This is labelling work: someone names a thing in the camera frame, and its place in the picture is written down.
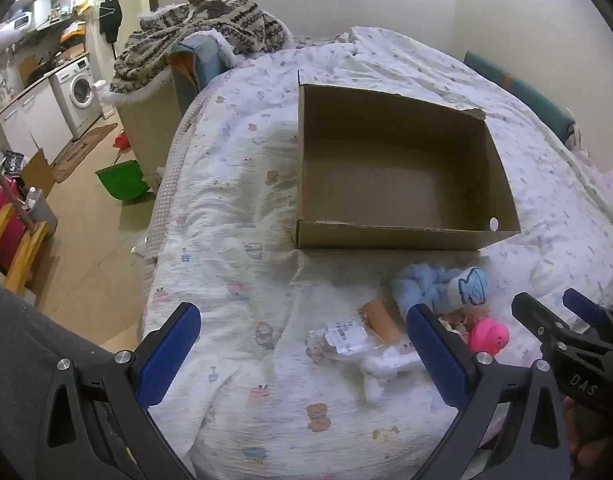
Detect tabby cat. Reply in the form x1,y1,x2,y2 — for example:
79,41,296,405
186,0,233,17

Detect teal headboard cushion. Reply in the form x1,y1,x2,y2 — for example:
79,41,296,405
463,50,575,143

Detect pink rubber duck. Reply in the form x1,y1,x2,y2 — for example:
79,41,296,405
469,317,511,356

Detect clear plastic bag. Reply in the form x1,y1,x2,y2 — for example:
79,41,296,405
306,310,402,363

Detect person's right hand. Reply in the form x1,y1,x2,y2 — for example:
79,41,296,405
561,396,613,480

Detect blue plush toy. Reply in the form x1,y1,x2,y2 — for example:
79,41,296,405
391,262,490,321

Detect beige lace scrunchie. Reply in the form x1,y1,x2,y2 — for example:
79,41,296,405
437,309,475,341

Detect white lace scrunchie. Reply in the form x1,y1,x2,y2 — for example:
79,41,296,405
361,347,430,403

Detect grey plastic bin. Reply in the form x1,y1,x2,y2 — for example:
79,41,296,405
24,187,60,237

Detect beige storage box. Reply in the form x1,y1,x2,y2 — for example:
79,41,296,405
117,67,184,188

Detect white washing machine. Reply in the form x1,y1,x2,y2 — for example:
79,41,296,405
53,56,104,139

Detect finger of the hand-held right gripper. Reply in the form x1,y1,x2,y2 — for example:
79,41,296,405
563,287,613,343
511,292,577,356

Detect brown patterned doormat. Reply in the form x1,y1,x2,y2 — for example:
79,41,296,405
50,122,118,184

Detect yellow wooden chair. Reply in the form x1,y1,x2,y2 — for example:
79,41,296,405
0,202,50,296

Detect white kitchen cabinets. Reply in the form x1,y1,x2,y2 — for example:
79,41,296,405
0,79,73,161

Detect white microwave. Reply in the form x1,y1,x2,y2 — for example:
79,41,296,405
0,12,36,37

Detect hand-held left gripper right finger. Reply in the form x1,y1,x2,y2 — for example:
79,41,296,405
407,304,572,480

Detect pink cloth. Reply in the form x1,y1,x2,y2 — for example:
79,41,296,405
569,147,613,211

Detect brown cardboard box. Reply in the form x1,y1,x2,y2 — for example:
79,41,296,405
294,70,521,251

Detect printed white quilt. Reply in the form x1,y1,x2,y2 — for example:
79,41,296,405
141,26,613,480

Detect orange brown tube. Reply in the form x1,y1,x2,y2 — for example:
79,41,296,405
361,299,403,343

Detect patterned knit blanket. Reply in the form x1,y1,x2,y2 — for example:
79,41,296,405
109,0,294,96

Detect green plastic bin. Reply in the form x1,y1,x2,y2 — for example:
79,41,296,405
95,160,152,206

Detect flat cardboard piece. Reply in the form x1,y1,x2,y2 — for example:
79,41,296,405
20,148,56,197

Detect red suitcase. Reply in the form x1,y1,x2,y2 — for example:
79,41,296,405
0,184,28,276

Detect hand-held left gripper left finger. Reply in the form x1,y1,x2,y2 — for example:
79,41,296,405
36,302,202,480

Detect dark hanging garment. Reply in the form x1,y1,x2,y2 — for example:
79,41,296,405
99,0,124,44

